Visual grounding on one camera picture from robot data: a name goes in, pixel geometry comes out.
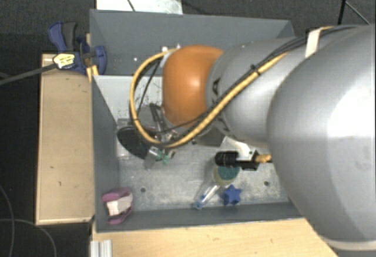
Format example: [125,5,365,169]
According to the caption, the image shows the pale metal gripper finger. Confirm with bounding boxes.
[143,147,159,170]

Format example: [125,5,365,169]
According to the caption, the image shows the black round disc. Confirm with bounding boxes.
[116,125,151,160]

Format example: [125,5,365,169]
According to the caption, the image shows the grey metal bin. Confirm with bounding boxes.
[89,8,304,233]

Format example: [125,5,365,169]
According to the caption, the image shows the clear tube with blue cap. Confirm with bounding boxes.
[192,184,221,211]

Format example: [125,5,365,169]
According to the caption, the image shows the pale wood flat board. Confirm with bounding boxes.
[35,53,96,226]

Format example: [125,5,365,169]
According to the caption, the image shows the blue star toy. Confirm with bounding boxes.
[220,184,243,207]

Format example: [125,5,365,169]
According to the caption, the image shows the black cylinder on white bracket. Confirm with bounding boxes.
[214,136,273,172]

